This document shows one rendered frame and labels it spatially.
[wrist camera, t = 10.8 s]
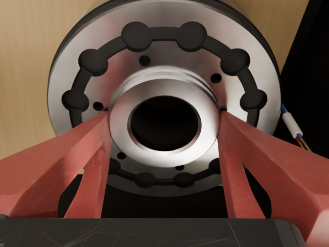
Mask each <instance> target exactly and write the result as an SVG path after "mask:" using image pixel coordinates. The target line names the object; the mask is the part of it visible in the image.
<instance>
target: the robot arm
mask: <svg viewBox="0 0 329 247"><path fill-rule="evenodd" d="M108 115H109V112H108V111H102V112H100V113H99V114H97V115H95V116H93V117H92V118H90V119H88V120H86V121H85V122H83V123H81V124H80V125H78V126H76V127H75V128H73V129H71V130H69V131H67V132H65V133H63V134H61V135H58V136H56V137H53V138H51V139H49V140H46V141H44V142H41V143H39V144H37V145H34V146H32V147H29V148H27V149H24V150H22V151H20V152H17V153H15V154H12V155H10V156H8V157H6V158H3V159H1V160H0V247H329V159H327V158H325V157H322V156H320V155H317V154H315V153H313V152H311V151H308V150H306V149H303V148H301V147H298V146H296V145H293V144H291V143H289V142H286V141H284V140H281V139H279V138H276V137H274V136H272V135H269V134H267V133H265V132H262V131H261V130H259V129H257V128H255V127H253V126H252V125H250V124H248V123H246V122H245V121H243V120H241V119H240V118H238V117H236V116H234V115H233V114H231V113H229V112H227V111H221V112H220V115H221V122H220V130H219V135H218V137H217V144H218V153H219V162H220V171H221V177H222V183H223V189H224V195H225V201H226V206H227V212H228V218H101V212H102V206H103V201H104V195H105V189H106V183H107V177H108V171H109V162H110V153H111V144H112V137H111V135H110V130H109V122H108ZM242 163H243V164H244V165H245V167H246V168H247V169H248V170H249V172H250V173H251V174H252V175H253V176H254V178H255V179H256V180H257V181H258V183H259V184H260V185H261V186H262V187H263V189H264V190H265V191H266V192H267V194H268V195H269V197H270V200H271V207H272V213H271V217H270V219H266V217H265V216H264V214H263V212H262V210H261V208H260V206H259V204H258V203H257V201H256V199H255V197H254V195H253V192H252V190H251V188H250V185H249V182H248V179H247V176H246V173H245V170H244V167H243V164H242ZM85 165H86V167H85V170H84V173H83V176H82V179H81V182H80V185H79V188H78V191H77V193H76V195H75V197H74V199H73V201H72V203H71V205H70V207H69V208H68V210H67V212H66V214H65V216H64V218H59V217H58V203H59V198H60V196H61V194H62V193H63V192H64V190H65V189H66V188H67V187H68V186H69V184H70V183H71V182H72V181H73V179H74V178H75V177H76V176H77V174H78V173H79V172H80V171H81V170H82V168H83V167H84V166H85Z"/></svg>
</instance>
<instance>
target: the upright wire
mask: <svg viewBox="0 0 329 247"><path fill-rule="evenodd" d="M281 114H282V119H283V121H284V122H285V124H286V126H287V128H288V129H289V131H290V133H291V135H292V136H293V138H294V139H296V140H297V142H298V143H299V145H300V146H301V148H303V149H307V150H308V151H311V152H313V151H312V150H311V149H310V147H309V146H308V145H307V143H306V142H305V140H304V139H303V137H302V136H303V133H302V131H301V130H300V128H299V126H298V125H297V123H296V122H295V120H294V118H293V117H292V115H291V114H290V113H289V112H288V111H287V110H286V108H285V106H284V105H283V103H282V108H281ZM303 144H304V145H303ZM304 146H305V147H306V148H305V147H304Z"/></svg>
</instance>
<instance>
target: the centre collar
mask: <svg viewBox="0 0 329 247"><path fill-rule="evenodd" d="M156 97H173V98H177V99H180V100H182V101H184V102H186V103H187V104H188V105H190V106H191V107H192V108H193V110H194V111H195V113H196V115H197V124H196V127H195V129H194V130H193V132H192V133H191V134H190V135H189V136H188V137H186V138H185V139H183V140H181V141H179V142H177V143H173V144H168V145H161V144H155V143H152V142H150V141H147V140H145V139H144V138H143V137H141V136H140V135H139V134H138V133H137V132H136V131H135V129H134V127H133V124H132V115H133V113H134V111H135V110H136V108H137V107H138V106H139V105H141V104H142V103H143V102H145V101H147V100H149V99H152V98H156ZM108 112H109V115H108V122H109V130H110V135H111V137H112V139H113V141H114V143H115V144H116V146H117V147H118V148H119V149H120V150H121V151H122V152H123V153H124V154H125V155H127V156H128V157H130V158H131V159H133V160H135V161H137V162H139V163H142V164H145V165H149V166H153V167H176V166H180V165H184V164H187V163H189V162H192V161H194V160H196V159H198V158H199V157H201V156H202V155H204V154H205V153H206V152H207V151H208V150H209V149H210V148H211V147H212V146H213V144H214V143H215V141H216V139H217V137H218V135H219V130H220V122H221V115H220V112H221V110H220V105H219V102H218V99H217V97H216V96H215V94H214V92H213V91H212V90H211V88H210V87H209V86H208V85H207V84H206V83H204V82H203V81H202V80H200V79H198V78H197V77H195V76H193V75H191V74H188V73H185V72H182V71H178V70H170V69H159V70H151V71H147V72H144V73H141V74H138V75H136V76H134V77H132V78H131V79H129V80H128V81H126V82H125V83H123V84H122V85H121V86H120V87H119V88H118V90H117V91H116V92H115V94H114V96H113V97H112V99H111V102H110V105H109V109H108Z"/></svg>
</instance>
